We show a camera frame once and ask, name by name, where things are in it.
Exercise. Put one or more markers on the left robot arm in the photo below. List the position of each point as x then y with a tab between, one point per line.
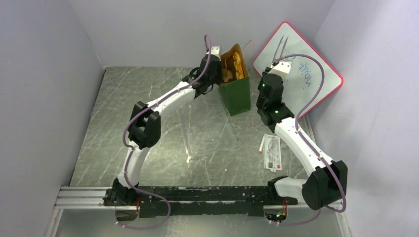
143	130

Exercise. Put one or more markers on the green paper bag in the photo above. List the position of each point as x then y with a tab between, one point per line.
236	95

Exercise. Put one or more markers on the braided fake bread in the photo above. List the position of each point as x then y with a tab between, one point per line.
232	68

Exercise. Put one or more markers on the red framed whiteboard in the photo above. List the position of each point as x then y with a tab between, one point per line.
304	79

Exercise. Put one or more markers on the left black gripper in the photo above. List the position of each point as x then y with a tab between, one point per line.
221	69

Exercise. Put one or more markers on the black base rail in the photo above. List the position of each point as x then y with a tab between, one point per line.
210	200

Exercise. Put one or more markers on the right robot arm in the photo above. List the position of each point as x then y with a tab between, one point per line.
327	179

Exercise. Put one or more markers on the white marker pen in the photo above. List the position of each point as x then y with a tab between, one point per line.
261	145

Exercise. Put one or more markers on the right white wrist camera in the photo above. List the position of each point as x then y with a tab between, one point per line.
281	69

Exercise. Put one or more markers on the long metal tweezers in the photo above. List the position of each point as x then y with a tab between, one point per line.
280	49

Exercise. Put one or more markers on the aluminium frame rail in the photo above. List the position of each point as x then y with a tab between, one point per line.
79	212

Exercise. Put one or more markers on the white printed card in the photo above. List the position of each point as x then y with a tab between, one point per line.
272	153

